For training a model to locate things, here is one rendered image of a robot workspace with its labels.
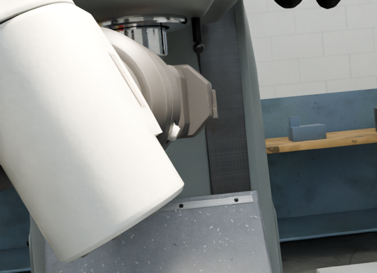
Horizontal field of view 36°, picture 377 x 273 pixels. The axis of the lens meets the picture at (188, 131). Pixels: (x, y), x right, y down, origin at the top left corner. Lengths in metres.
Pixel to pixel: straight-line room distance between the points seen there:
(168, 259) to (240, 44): 0.33
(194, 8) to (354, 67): 4.59
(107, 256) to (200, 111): 0.46
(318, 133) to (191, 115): 3.82
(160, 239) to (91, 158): 0.63
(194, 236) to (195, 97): 0.45
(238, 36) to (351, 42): 4.17
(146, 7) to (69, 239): 0.23
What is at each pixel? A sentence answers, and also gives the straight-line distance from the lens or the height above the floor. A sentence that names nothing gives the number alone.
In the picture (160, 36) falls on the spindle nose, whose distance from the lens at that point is 0.48.
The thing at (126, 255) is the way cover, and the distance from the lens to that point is 0.85.
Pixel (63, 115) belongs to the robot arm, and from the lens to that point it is 0.24.
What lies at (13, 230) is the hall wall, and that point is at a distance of 4.89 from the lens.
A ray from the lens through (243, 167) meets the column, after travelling 0.88.
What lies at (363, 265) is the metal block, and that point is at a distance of 0.57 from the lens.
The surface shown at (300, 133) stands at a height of 0.94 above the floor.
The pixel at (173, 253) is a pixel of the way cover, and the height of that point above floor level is 1.03.
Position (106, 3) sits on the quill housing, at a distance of 0.43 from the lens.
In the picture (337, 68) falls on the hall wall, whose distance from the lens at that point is 4.98.
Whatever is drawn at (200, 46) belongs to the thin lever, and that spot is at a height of 1.29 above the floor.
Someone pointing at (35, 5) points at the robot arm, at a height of 1.29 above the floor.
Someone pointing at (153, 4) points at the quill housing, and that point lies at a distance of 0.43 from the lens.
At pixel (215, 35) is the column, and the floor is 1.33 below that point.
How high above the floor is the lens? 1.24
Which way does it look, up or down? 3 degrees down
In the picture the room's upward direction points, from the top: 5 degrees counter-clockwise
